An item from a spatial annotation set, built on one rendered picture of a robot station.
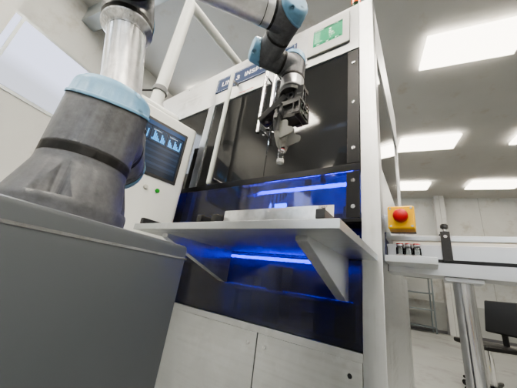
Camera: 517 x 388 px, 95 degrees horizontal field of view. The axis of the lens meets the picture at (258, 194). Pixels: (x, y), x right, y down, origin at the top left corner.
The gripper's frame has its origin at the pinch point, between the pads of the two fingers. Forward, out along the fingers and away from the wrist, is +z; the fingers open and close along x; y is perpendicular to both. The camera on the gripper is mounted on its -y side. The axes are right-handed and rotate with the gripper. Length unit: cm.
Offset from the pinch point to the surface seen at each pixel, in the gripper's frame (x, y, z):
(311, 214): -8.3, 14.6, 23.5
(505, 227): 1032, 265, -215
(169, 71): 2, -84, -72
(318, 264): 5.3, 11.3, 32.3
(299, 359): 29, -2, 60
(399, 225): 28.8, 27.7, 17.2
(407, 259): 29.2, 29.0, 27.1
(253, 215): -8.1, -0.4, 23.1
